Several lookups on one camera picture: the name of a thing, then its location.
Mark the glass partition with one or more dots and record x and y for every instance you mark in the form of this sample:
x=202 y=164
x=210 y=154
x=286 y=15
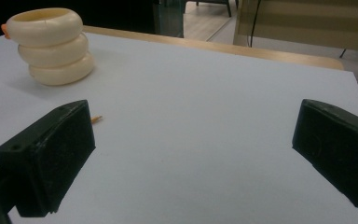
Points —
x=169 y=17

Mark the dark chair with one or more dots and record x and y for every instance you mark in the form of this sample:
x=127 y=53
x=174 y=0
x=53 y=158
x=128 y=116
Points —
x=217 y=4

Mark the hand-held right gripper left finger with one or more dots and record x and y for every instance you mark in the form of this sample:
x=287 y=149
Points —
x=46 y=155

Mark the small wooden stick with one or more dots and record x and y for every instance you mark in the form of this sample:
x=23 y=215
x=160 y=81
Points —
x=96 y=118

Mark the cream ringed pen holder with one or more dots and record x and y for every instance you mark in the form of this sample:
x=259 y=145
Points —
x=51 y=46

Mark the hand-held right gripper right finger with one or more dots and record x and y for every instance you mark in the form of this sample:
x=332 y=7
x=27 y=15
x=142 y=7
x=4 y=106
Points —
x=338 y=146

